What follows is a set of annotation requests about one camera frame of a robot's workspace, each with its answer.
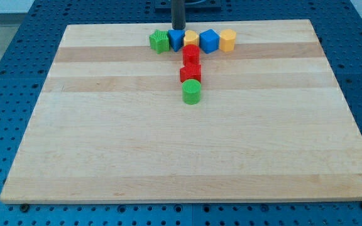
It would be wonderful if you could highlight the yellow heart block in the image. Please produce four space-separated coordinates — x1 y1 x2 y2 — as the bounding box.
184 30 199 46

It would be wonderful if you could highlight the red star block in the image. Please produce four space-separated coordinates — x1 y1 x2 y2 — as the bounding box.
179 63 202 82

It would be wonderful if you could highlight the green cylinder block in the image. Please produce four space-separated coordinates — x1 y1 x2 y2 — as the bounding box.
182 79 201 105

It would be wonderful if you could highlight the blue cube block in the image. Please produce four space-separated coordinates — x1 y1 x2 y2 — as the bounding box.
199 30 219 54

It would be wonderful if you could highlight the green star block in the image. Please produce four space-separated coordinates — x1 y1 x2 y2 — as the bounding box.
149 30 170 54

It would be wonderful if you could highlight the red cylinder block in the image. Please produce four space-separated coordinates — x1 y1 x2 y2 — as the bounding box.
182 45 200 66

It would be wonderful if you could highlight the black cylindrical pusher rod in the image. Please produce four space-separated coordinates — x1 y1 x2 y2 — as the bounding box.
171 0 186 30

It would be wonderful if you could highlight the wooden board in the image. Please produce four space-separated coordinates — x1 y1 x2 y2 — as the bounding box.
0 19 362 204

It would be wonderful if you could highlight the blue triangle block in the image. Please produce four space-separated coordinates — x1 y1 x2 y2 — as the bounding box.
168 30 185 52

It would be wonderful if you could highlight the yellow hexagon block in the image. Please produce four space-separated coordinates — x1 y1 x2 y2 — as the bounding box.
219 29 237 52

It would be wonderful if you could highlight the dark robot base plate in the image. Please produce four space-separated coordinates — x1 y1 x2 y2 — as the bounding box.
152 0 222 12

